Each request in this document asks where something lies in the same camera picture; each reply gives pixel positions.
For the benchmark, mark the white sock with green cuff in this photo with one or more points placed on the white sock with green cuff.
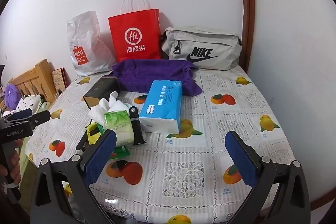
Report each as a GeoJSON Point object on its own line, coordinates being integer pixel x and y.
{"type": "Point", "coordinates": [98, 112]}

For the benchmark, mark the yellow black pouch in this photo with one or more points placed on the yellow black pouch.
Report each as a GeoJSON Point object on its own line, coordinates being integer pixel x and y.
{"type": "Point", "coordinates": [92, 134]}

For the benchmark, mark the wooden headboard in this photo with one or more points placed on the wooden headboard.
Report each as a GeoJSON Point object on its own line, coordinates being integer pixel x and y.
{"type": "Point", "coordinates": [31, 79]}

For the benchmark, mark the patterned book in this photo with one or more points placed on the patterned book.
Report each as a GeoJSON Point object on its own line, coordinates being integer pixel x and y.
{"type": "Point", "coordinates": [60, 81]}

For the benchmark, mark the white plastic shopping bag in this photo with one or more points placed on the white plastic shopping bag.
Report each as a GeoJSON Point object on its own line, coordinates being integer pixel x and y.
{"type": "Point", "coordinates": [86, 37]}

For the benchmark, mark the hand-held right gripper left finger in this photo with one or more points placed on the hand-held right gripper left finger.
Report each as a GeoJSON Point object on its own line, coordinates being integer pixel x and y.
{"type": "Point", "coordinates": [101, 158]}

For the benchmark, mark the green tissue packet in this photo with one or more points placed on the green tissue packet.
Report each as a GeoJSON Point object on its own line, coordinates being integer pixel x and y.
{"type": "Point", "coordinates": [119, 127]}

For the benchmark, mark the floral white cloth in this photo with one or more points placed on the floral white cloth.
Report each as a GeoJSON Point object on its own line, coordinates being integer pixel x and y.
{"type": "Point", "coordinates": [29, 103]}

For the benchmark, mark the blue tissue pack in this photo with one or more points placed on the blue tissue pack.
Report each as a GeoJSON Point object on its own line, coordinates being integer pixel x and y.
{"type": "Point", "coordinates": [161, 106]}

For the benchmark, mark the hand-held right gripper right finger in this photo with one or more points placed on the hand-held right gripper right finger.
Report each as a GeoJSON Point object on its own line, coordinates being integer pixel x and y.
{"type": "Point", "coordinates": [242, 161]}

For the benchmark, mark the black tin box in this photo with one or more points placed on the black tin box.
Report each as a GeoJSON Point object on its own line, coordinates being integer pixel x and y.
{"type": "Point", "coordinates": [101, 90]}

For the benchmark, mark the purple plush toy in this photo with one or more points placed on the purple plush toy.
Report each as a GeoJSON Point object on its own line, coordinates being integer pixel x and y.
{"type": "Point", "coordinates": [11, 95]}

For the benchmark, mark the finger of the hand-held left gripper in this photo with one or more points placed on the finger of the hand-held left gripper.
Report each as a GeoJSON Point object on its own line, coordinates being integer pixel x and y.
{"type": "Point", "coordinates": [39, 117]}
{"type": "Point", "coordinates": [19, 113]}

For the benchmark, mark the purple towel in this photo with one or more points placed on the purple towel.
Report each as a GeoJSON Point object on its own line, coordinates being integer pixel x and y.
{"type": "Point", "coordinates": [147, 73]}

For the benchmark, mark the grey waist bag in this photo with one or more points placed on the grey waist bag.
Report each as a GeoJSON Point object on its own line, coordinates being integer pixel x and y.
{"type": "Point", "coordinates": [204, 45]}

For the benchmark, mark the red paper shopping bag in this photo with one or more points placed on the red paper shopping bag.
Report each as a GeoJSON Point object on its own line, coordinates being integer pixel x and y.
{"type": "Point", "coordinates": [134, 35]}

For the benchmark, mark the person's left hand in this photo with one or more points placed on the person's left hand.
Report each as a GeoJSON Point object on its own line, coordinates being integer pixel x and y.
{"type": "Point", "coordinates": [11, 163]}

